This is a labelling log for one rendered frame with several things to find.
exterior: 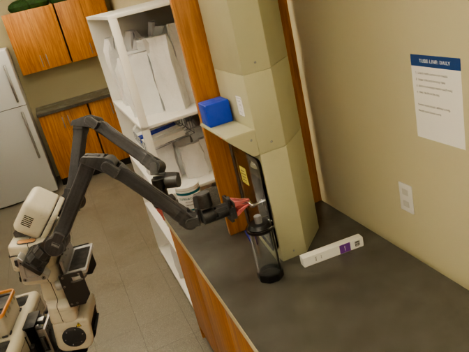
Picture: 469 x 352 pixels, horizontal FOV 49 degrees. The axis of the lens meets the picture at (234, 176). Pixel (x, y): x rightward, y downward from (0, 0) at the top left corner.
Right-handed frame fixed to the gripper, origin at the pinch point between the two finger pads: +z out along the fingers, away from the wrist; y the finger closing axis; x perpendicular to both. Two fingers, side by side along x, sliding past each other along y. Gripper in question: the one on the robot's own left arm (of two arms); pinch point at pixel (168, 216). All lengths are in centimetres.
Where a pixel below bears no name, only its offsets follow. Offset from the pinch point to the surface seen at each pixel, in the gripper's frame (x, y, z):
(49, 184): 442, -70, 99
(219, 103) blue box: -26, 28, -50
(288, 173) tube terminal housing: -46, 43, -20
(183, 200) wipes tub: 30.9, 14.2, 7.4
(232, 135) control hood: -44, 25, -41
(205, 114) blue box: -24, 22, -47
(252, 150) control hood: -46, 30, -34
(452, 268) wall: -93, 76, 13
